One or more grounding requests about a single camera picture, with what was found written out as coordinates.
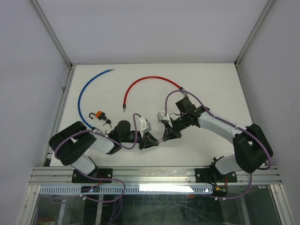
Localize black head keys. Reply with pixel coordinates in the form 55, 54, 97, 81
103, 119, 112, 128

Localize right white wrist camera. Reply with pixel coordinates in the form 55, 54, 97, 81
157, 111, 172, 126

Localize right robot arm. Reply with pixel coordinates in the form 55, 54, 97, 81
157, 97, 273, 185

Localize aluminium mounting rail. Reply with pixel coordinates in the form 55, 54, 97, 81
29, 166, 282, 186

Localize white slotted cable duct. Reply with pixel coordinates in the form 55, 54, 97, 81
39, 184, 213, 195

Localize blue cable lock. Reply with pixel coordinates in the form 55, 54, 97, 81
77, 68, 115, 129

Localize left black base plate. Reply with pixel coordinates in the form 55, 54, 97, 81
72, 167, 113, 184

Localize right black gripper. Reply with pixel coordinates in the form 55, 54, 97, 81
162, 114, 189, 142

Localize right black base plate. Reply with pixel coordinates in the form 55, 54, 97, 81
195, 168, 237, 185

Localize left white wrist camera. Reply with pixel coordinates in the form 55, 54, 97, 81
139, 116, 151, 133

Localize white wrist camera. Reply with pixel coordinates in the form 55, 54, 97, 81
157, 111, 172, 126
139, 116, 151, 133

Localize orange black padlock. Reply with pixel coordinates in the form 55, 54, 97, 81
89, 111, 107, 120

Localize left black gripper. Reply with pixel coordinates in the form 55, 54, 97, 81
120, 130, 159, 150

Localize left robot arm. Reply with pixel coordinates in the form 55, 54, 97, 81
48, 117, 159, 182

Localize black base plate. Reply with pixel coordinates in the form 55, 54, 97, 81
72, 167, 113, 184
195, 168, 237, 185

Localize red cable lock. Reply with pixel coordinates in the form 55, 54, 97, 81
122, 75, 184, 112

